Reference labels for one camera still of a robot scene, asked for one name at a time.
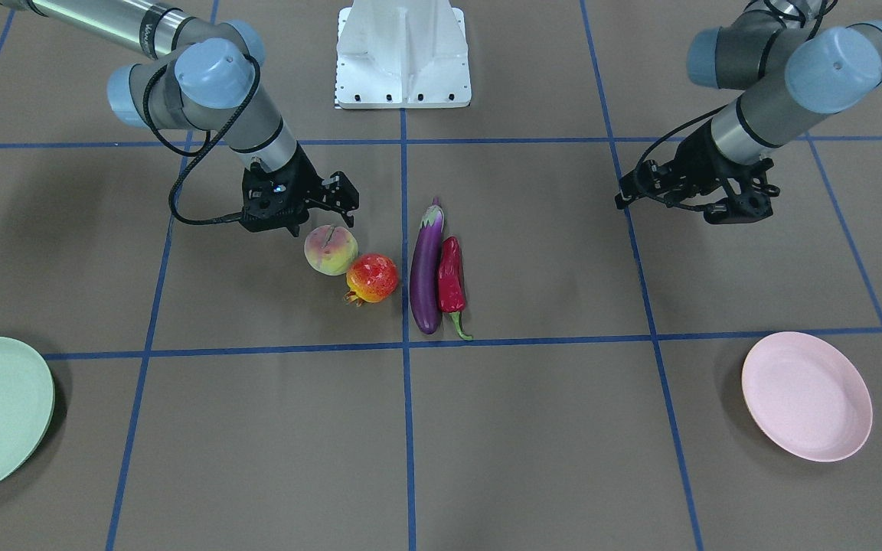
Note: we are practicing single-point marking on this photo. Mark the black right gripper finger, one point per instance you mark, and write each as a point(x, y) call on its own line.
point(336, 182)
point(341, 202)

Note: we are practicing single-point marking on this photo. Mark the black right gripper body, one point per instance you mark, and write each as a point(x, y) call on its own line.
point(306, 177)

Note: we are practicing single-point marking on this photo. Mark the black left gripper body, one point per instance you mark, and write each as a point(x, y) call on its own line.
point(695, 165)

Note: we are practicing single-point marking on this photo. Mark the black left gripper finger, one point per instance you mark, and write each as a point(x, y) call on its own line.
point(626, 197)
point(642, 180)

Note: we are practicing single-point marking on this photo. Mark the yellow pink peach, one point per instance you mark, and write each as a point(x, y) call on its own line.
point(330, 250)

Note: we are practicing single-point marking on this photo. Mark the red orange pomegranate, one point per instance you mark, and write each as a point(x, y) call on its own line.
point(370, 279)

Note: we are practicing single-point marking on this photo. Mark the red chili pepper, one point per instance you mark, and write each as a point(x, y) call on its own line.
point(451, 295)

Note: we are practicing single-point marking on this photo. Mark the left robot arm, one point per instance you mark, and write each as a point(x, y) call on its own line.
point(791, 74)

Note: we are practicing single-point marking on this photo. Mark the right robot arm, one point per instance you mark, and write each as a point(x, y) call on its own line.
point(207, 78)

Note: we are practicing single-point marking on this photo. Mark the purple eggplant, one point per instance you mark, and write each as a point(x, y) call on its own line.
point(422, 281)

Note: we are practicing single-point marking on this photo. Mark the pink plate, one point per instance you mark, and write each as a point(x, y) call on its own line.
point(807, 397)

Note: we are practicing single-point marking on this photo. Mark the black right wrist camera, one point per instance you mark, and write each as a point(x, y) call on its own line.
point(266, 215)

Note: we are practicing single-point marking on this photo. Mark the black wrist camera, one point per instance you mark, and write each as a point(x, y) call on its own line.
point(750, 205)
point(266, 215)

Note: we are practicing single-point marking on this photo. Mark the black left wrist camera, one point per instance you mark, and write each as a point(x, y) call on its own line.
point(750, 205)

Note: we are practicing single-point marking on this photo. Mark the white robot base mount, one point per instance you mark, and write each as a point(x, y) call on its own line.
point(402, 55)

